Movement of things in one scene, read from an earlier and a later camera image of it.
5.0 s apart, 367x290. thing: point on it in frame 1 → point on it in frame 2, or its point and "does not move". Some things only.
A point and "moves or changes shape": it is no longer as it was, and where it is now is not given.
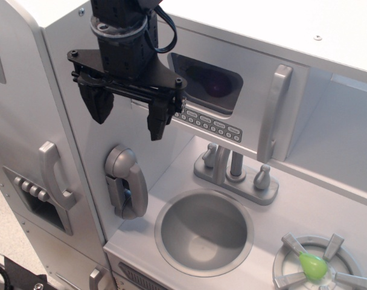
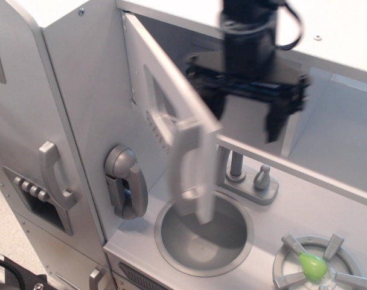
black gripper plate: [160, 110] → [286, 81]
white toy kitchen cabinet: [266, 179] does not move
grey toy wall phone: [127, 184] does not move
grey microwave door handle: [273, 141] → [193, 172]
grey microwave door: [241, 92] moves or changes shape
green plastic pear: [314, 267] does not move
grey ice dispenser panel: [36, 199] does not move
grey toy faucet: [215, 168] does not move
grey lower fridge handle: [95, 277] does not move
